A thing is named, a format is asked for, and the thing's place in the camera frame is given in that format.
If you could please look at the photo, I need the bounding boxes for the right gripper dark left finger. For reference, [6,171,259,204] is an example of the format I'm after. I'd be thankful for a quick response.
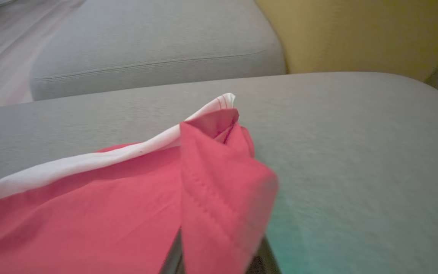
[160,228,185,274]

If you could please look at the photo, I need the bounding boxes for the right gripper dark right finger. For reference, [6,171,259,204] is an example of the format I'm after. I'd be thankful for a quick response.
[246,236,282,274]

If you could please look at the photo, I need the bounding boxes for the red white-trimmed shorts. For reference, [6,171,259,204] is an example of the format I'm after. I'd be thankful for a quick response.
[0,93,279,274]

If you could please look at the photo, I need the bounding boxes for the large grey sofa seat cushion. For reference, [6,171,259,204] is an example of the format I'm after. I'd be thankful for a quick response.
[0,72,438,274]

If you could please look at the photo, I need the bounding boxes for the grey piped sofa cushion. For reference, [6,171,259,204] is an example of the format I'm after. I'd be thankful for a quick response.
[29,0,287,101]

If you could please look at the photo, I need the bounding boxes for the yellow cushion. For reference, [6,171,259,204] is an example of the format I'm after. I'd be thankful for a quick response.
[255,0,438,82]

